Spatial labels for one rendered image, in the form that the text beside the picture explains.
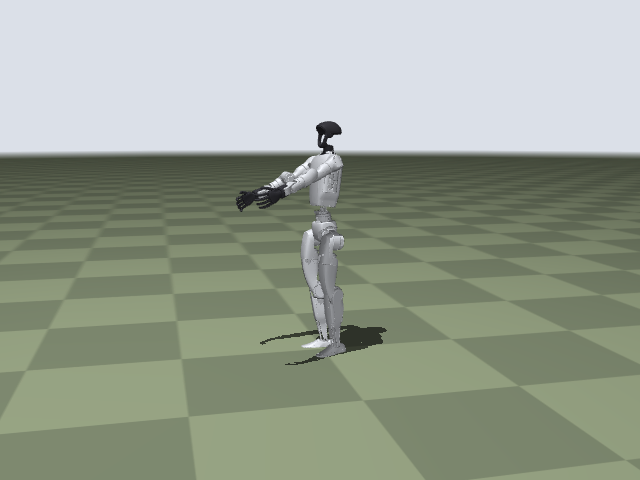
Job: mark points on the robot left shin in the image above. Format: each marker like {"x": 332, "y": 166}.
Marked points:
{"x": 334, "y": 315}

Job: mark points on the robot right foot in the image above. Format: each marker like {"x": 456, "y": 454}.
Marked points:
{"x": 317, "y": 343}

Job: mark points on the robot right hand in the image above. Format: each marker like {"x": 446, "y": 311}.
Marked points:
{"x": 247, "y": 198}

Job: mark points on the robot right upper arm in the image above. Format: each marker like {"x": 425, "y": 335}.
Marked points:
{"x": 289, "y": 177}

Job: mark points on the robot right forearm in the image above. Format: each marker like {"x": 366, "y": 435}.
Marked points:
{"x": 276, "y": 183}

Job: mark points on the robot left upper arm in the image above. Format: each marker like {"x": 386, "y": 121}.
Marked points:
{"x": 332, "y": 164}

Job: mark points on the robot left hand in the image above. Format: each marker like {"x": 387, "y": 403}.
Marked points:
{"x": 273, "y": 196}

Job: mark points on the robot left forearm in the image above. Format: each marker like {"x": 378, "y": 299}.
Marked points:
{"x": 302, "y": 181}

